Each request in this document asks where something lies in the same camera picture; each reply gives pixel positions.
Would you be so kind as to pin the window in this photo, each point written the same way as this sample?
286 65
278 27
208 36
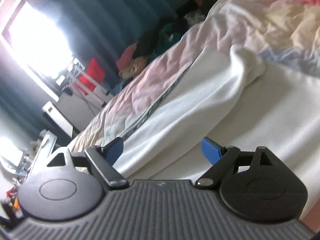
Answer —
37 35

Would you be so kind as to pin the pink cloth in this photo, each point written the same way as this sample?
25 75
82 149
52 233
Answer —
126 55

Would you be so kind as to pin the white pants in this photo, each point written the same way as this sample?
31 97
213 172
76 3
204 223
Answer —
200 110

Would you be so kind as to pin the blue curtain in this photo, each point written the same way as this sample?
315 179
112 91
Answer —
22 97
112 10

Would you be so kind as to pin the pink and blue blanket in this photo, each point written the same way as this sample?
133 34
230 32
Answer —
162 80

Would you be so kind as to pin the orange box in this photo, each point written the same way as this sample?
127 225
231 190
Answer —
14 201

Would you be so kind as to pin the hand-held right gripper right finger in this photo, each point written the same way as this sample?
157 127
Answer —
211 151

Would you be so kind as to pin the green cloth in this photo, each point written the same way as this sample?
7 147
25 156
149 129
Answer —
167 33

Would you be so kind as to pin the wavy vanity mirror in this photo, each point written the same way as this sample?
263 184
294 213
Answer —
10 155

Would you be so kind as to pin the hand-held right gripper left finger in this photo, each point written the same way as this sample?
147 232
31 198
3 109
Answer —
115 151

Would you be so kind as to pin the beige patterned cloth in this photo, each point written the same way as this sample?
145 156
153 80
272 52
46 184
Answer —
135 66

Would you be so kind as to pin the row of cosmetic bottles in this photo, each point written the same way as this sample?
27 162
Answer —
27 160

